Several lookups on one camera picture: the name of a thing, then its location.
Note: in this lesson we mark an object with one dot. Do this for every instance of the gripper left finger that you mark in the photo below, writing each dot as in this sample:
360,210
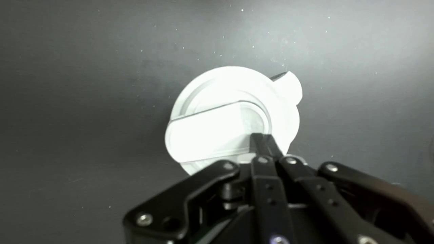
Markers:
268,196

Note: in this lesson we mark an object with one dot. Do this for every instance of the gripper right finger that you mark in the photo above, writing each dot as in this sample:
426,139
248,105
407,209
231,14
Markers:
325,200

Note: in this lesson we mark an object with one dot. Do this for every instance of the white thermos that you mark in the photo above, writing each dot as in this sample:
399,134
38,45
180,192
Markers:
217,118

